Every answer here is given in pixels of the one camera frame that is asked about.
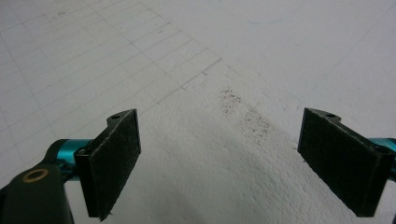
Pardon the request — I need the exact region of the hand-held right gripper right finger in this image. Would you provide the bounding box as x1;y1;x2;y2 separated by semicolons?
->
297;106;396;218

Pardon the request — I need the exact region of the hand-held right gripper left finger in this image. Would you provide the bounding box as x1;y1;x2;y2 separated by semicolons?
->
57;108;142;222

